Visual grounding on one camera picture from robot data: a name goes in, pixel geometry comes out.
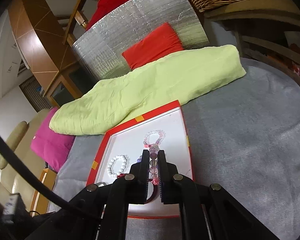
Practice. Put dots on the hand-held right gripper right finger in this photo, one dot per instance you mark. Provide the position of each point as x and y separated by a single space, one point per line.
163 180

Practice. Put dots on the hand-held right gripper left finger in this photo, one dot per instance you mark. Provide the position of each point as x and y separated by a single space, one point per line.
143 175

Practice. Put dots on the dark red bangle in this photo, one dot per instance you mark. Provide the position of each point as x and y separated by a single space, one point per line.
152 198

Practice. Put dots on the red shallow box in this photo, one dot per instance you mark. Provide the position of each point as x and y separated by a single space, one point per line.
170 130

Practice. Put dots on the beige leather sofa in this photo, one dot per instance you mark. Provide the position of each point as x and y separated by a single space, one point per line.
9 170

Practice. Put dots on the light green blanket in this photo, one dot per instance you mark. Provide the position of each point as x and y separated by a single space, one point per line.
140 92

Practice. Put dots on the pink cushion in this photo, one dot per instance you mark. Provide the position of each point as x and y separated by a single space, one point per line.
49 145

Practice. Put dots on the wooden glass cabinet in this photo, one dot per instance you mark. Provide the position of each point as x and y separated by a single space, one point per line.
62 77

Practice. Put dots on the red cushion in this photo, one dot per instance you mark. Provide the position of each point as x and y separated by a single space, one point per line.
155 47

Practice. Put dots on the brown lattice door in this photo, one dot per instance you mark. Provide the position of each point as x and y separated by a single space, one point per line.
32 92

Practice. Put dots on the silver foil insulation panel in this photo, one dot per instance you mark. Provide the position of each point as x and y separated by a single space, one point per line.
114 42

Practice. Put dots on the wooden stair railing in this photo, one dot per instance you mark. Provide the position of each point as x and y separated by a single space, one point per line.
74 20

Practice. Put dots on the red cloth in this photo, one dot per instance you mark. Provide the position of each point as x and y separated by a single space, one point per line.
109 0

